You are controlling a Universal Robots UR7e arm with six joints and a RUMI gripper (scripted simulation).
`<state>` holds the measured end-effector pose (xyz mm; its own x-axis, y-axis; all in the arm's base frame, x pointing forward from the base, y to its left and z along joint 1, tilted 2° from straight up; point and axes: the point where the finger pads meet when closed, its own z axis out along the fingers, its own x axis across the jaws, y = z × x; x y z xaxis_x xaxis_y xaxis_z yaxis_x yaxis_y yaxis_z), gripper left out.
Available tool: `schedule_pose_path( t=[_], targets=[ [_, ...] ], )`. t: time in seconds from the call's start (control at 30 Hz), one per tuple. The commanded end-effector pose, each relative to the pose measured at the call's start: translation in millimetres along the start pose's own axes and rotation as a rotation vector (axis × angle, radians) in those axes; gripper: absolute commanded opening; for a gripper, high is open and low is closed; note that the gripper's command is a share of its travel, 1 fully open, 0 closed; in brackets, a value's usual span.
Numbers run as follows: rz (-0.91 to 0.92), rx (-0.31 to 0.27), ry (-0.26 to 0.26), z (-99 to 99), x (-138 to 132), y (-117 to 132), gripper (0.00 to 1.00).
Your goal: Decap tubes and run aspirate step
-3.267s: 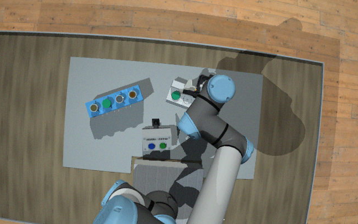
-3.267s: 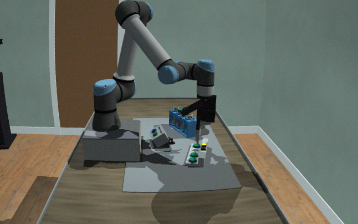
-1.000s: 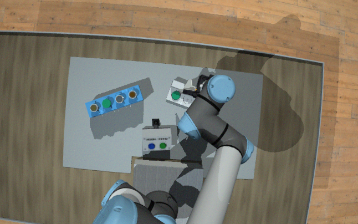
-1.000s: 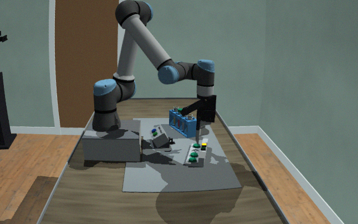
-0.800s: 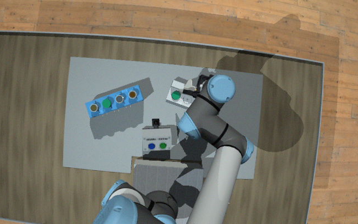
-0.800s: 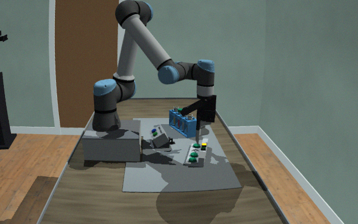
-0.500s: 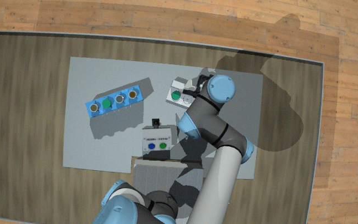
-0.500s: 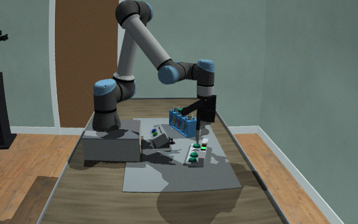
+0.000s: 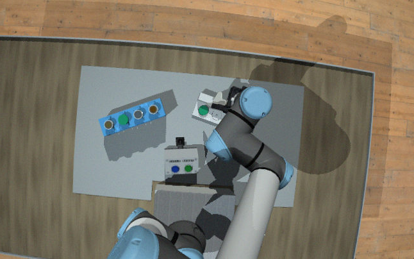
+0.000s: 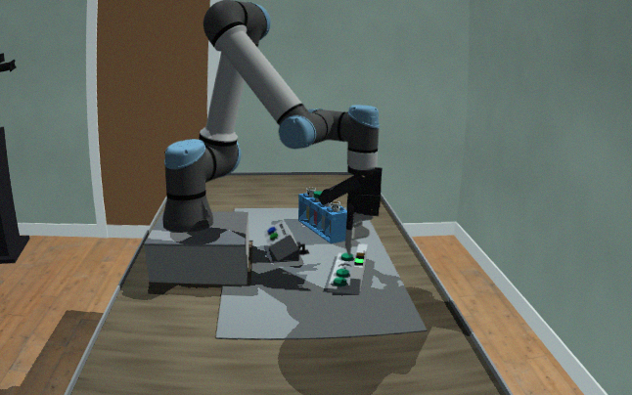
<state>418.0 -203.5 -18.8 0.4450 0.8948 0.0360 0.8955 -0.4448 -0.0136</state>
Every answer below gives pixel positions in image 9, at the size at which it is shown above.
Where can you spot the green round cap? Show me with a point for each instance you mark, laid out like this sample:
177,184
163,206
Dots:
123,119
203,110

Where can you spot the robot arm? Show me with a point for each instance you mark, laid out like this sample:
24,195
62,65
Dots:
231,139

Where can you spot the blue four-tube rack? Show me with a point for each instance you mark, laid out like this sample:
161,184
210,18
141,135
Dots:
132,121

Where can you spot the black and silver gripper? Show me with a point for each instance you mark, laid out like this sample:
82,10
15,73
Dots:
220,104

